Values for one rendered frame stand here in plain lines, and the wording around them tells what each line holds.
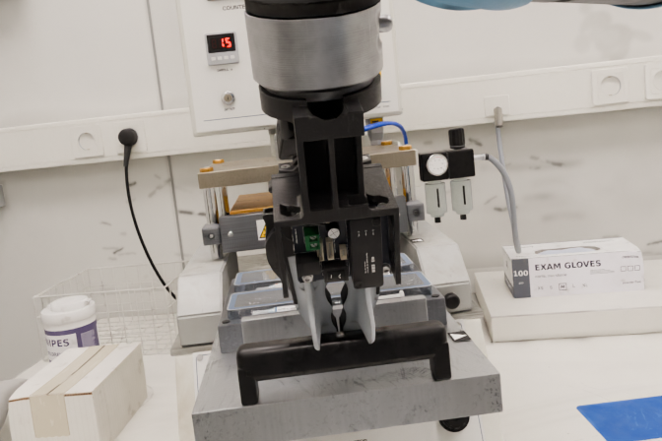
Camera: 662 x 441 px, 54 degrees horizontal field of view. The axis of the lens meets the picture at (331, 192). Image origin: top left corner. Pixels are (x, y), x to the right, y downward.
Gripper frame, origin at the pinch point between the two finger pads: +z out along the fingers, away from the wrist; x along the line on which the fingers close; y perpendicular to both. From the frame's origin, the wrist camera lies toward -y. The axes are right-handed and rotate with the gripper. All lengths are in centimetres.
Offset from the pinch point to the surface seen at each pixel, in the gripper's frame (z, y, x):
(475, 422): 22.8, -10.3, 14.2
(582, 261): 36, -55, 48
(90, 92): 11, -108, -45
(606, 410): 34, -20, 35
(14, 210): 36, -103, -67
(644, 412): 34, -18, 39
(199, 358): 15.5, -17.4, -14.3
